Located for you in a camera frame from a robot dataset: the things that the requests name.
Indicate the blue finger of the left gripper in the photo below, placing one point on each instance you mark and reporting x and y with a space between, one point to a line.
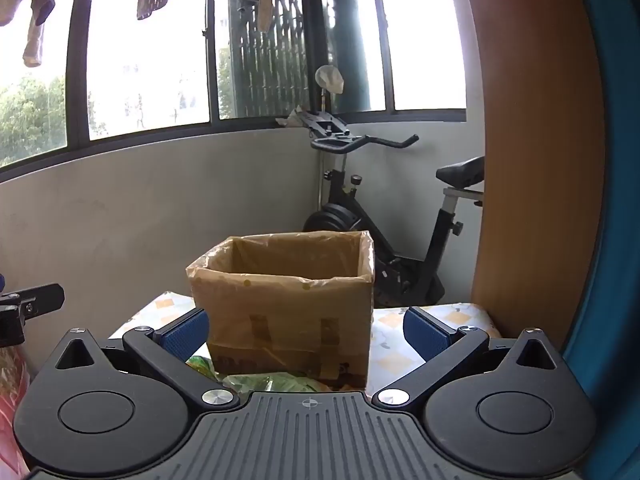
41 300

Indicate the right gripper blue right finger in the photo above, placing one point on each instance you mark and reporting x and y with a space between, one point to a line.
447 354

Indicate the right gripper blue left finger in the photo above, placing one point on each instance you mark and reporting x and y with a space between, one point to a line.
162 355

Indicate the green snack bag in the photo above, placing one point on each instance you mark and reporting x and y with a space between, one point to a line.
263 382

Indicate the red patterned bedding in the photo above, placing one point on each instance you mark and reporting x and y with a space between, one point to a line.
14 382

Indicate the floral checkered tablecloth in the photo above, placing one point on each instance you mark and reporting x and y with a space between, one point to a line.
390 354

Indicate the black exercise bike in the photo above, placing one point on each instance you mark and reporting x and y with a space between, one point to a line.
410 218

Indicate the cardboard box with plastic liner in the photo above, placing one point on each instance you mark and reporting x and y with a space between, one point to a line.
300 303

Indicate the teal curtain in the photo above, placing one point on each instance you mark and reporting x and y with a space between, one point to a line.
603 348

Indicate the wooden door panel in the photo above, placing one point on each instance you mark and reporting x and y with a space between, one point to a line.
544 162

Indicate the white cloth on pole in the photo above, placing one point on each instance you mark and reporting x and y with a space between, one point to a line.
330 79

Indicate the beige hanging sock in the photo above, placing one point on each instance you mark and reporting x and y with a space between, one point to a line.
41 9

